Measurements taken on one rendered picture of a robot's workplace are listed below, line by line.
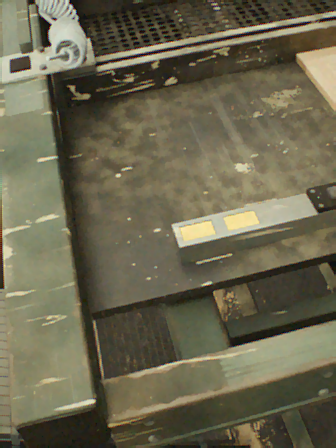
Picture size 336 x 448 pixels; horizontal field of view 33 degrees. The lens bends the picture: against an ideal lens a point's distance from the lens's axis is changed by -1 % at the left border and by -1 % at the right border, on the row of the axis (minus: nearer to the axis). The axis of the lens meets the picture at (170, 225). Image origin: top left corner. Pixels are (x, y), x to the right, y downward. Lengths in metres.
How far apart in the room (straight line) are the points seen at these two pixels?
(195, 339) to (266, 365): 0.16
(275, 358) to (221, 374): 0.07
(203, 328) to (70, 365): 0.24
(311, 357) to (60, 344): 0.31
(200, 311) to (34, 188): 0.32
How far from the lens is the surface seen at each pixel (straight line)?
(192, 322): 0.87
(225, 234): 0.88
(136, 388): 0.73
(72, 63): 1.09
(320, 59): 1.31
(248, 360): 0.74
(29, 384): 0.70
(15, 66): 1.22
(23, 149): 1.00
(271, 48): 1.30
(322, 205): 0.91
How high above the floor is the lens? 2.12
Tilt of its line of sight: 29 degrees down
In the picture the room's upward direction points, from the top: 77 degrees counter-clockwise
